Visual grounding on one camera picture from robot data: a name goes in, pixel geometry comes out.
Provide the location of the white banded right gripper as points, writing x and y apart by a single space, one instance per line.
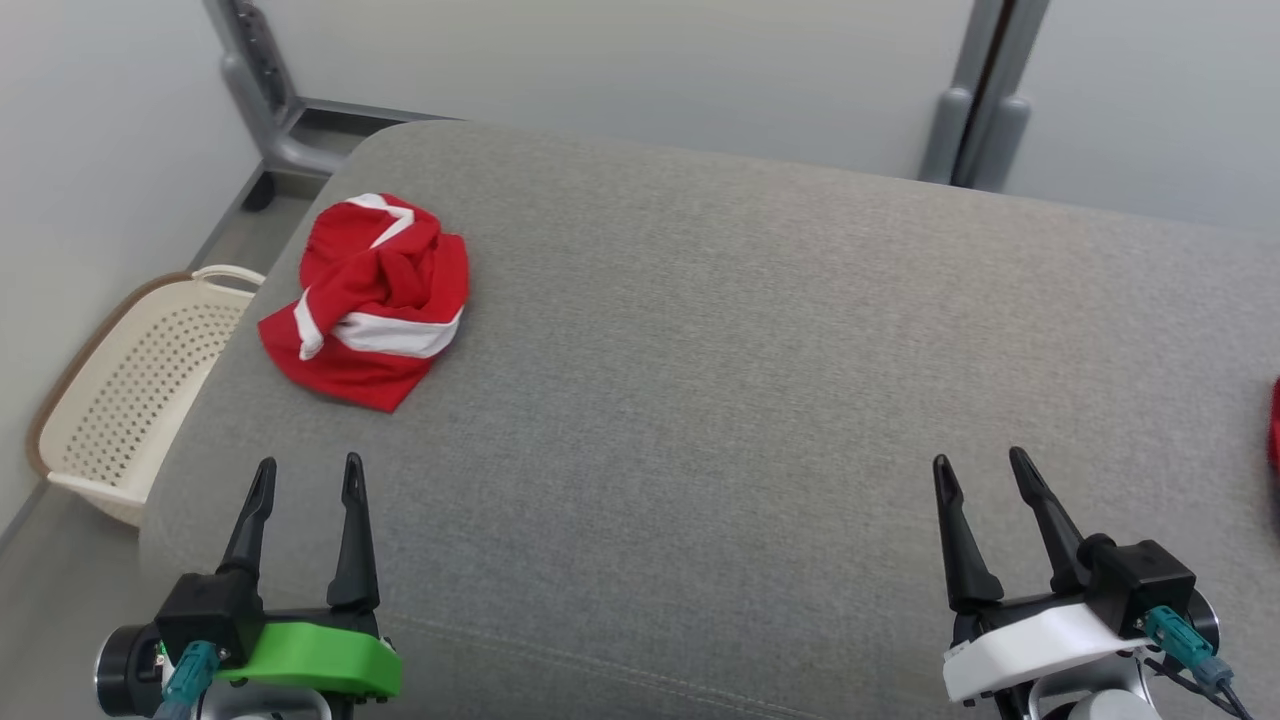
1030 640

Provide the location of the cream perforated laundry basket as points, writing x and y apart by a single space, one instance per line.
130 400

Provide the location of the grey double partition post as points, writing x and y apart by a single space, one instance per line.
1005 140

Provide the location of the red shorts with white stripe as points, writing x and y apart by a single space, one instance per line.
380 280

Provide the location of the black caster wheel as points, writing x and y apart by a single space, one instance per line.
258 192

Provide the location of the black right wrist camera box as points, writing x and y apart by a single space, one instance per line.
1140 585

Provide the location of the grey partition post with foot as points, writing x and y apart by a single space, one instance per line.
265 110

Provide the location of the red shirt with white sleeves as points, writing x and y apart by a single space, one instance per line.
1275 430

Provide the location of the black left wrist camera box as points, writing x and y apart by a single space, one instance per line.
205 605

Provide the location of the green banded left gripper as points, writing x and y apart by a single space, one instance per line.
320 655

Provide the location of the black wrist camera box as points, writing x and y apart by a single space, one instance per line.
205 605
1140 585

